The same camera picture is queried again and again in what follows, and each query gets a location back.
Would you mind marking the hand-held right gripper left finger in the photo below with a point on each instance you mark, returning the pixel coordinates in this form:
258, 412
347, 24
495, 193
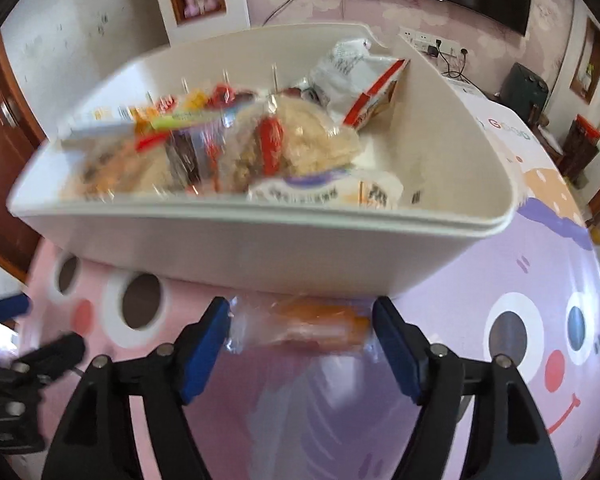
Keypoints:
205, 355

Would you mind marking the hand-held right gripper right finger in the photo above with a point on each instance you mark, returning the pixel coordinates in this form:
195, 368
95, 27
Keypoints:
397, 355

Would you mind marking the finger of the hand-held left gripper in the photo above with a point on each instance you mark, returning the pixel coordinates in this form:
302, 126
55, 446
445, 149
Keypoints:
55, 352
7, 307

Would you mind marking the orange sausage snack packet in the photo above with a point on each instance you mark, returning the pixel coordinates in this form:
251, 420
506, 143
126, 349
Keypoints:
310, 322

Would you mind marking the white plastic bin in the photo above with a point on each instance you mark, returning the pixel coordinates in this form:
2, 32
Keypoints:
230, 255

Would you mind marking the white round-label packet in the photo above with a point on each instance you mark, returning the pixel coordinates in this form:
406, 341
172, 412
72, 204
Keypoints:
325, 187

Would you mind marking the white red-edged packet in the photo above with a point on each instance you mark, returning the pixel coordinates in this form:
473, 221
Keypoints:
350, 70

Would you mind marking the wooden door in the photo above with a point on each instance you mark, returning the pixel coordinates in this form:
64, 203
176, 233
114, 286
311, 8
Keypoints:
5, 160

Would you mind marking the red-lidded basket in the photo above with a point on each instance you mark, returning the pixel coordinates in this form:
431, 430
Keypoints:
580, 152

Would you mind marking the white set-top box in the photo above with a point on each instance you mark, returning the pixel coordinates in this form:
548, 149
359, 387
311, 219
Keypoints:
465, 87

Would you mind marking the dark green air fryer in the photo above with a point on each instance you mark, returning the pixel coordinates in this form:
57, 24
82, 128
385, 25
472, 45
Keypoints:
525, 87

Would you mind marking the wall power sockets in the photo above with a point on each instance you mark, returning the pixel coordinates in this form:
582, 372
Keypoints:
430, 40

